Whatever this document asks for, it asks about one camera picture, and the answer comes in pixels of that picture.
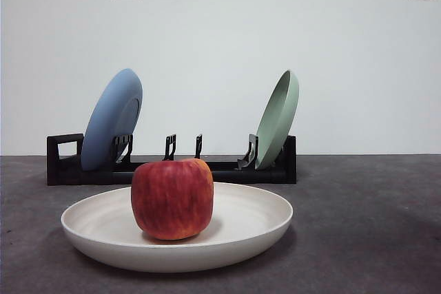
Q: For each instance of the red apple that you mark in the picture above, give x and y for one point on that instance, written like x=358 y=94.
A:
x=172 y=201

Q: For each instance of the cream yellow plate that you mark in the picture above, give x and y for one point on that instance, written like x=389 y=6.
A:
x=248 y=218

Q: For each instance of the green plate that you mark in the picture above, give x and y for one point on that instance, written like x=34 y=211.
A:
x=275 y=125

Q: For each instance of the blue plate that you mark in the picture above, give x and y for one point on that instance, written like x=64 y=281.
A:
x=107 y=118

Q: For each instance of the black plate rack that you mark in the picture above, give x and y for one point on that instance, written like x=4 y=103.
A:
x=69 y=175

